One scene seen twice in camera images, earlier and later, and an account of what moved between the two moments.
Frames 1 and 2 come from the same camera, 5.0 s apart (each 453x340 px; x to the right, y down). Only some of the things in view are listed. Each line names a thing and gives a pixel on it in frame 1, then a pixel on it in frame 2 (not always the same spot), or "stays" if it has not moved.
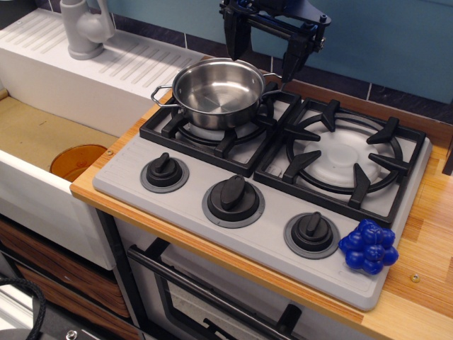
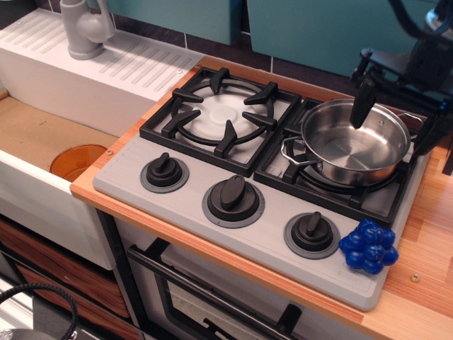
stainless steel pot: (222, 93) to (349, 156)
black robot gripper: (284, 17) to (417, 85)
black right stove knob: (311, 236) stays
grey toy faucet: (86, 31) stays
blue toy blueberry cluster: (369, 247) stays
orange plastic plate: (71, 162) stays
